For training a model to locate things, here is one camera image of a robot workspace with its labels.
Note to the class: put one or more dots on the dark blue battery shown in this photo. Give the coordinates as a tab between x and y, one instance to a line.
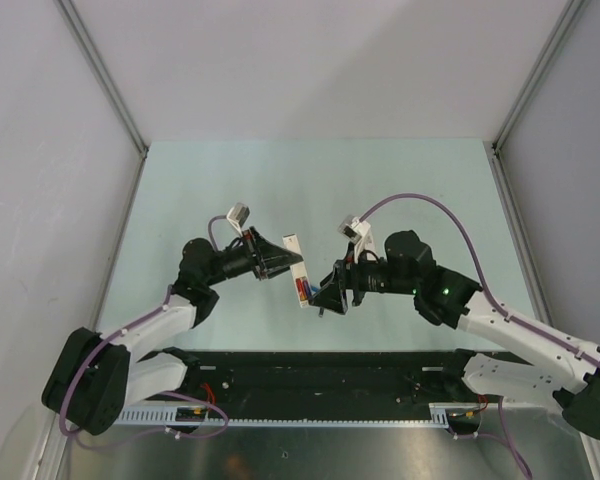
307	289

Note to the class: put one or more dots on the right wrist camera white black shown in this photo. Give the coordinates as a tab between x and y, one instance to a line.
355	231

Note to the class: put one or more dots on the white remote control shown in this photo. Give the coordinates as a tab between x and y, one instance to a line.
298	270

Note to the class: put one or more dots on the white battery cover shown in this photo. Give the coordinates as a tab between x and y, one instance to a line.
369	244

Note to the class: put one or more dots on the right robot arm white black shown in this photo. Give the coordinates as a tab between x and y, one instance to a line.
554	370

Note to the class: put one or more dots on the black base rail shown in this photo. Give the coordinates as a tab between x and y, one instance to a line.
330	385

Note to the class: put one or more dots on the aluminium frame post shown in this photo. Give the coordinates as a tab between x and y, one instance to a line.
551	49
97	65

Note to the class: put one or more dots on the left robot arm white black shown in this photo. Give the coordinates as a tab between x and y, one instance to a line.
98	374

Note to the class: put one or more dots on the red orange battery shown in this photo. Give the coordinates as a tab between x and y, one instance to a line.
300	291

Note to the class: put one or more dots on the left aluminium frame post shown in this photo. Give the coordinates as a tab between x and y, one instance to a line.
97	65

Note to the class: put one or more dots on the white slotted cable duct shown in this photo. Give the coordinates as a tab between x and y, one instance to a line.
163	414

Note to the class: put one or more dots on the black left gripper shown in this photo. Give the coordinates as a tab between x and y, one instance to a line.
269	259

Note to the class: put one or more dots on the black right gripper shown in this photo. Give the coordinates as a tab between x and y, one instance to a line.
332	295

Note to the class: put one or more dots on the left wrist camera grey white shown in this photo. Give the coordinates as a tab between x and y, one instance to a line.
237	217

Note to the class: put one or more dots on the right aluminium frame post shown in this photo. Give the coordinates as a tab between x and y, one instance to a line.
551	49

